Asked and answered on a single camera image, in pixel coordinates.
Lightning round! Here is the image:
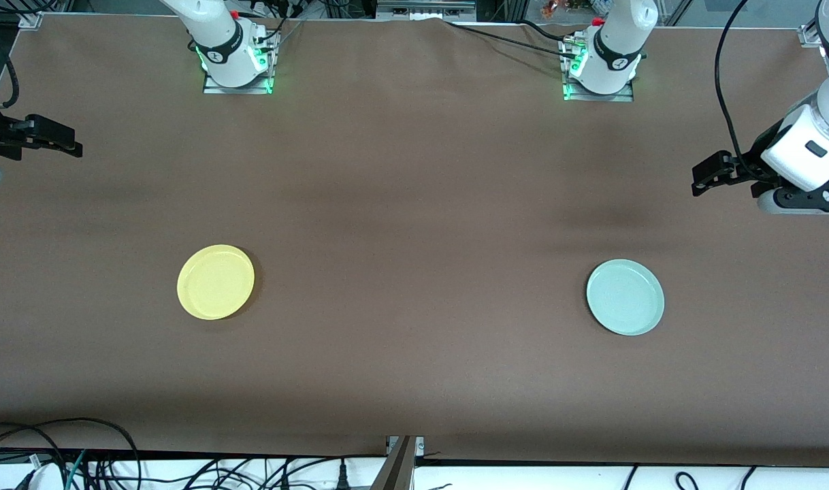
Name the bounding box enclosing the pale green round plate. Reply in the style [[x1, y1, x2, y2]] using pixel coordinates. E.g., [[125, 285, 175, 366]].
[[586, 259, 666, 336]]

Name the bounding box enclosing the yellow round plate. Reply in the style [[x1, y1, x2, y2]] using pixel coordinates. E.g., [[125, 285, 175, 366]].
[[177, 244, 256, 321]]

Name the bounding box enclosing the brown table cover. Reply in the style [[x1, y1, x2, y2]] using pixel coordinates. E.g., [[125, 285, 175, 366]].
[[0, 14, 829, 468]]

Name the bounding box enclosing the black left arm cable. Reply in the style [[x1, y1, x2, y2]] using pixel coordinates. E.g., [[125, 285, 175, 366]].
[[714, 0, 757, 167]]

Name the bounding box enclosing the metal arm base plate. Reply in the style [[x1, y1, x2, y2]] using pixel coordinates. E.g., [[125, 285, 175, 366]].
[[561, 34, 636, 103], [203, 31, 280, 95]]

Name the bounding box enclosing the short black base cable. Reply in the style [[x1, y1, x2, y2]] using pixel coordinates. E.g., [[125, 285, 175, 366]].
[[522, 19, 580, 43]]

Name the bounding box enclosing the long black base cable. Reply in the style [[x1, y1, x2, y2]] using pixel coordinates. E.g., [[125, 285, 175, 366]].
[[444, 18, 582, 61]]

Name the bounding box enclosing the black looping cable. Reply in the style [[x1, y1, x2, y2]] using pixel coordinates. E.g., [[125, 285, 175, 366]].
[[0, 417, 142, 490]]

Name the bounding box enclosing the green cable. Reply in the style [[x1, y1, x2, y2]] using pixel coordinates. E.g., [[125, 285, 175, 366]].
[[64, 449, 88, 490]]

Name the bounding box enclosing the aluminium profile bracket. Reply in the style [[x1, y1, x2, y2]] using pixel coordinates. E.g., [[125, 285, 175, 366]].
[[368, 436, 425, 490]]

